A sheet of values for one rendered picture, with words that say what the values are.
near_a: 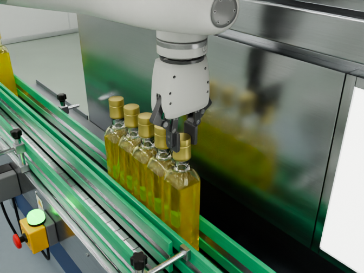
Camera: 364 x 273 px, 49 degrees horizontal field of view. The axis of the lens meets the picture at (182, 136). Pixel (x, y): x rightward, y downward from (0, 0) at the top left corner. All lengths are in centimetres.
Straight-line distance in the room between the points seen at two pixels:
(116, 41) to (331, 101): 69
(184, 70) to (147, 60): 40
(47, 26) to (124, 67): 588
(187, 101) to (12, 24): 621
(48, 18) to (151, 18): 648
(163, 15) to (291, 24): 23
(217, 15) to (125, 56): 61
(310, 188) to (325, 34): 26
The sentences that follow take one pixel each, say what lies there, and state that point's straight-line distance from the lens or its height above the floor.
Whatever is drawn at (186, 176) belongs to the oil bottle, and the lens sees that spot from 76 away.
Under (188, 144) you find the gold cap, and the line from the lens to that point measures 74.
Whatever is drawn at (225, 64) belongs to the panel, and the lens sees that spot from 78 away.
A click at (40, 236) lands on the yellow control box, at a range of 112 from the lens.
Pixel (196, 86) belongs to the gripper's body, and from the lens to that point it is 69.
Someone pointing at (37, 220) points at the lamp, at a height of 101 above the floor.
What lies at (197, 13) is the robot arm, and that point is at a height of 158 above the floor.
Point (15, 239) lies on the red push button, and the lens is 113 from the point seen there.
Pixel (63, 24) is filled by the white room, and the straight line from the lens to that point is 712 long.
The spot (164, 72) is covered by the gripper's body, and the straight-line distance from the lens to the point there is 65.
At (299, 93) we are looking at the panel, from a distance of 68.
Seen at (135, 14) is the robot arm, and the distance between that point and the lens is 54.
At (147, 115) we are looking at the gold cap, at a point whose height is 133.
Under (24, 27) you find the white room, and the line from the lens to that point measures 689.
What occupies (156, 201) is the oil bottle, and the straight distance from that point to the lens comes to 85.
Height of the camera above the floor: 169
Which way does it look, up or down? 28 degrees down
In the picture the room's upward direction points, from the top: straight up
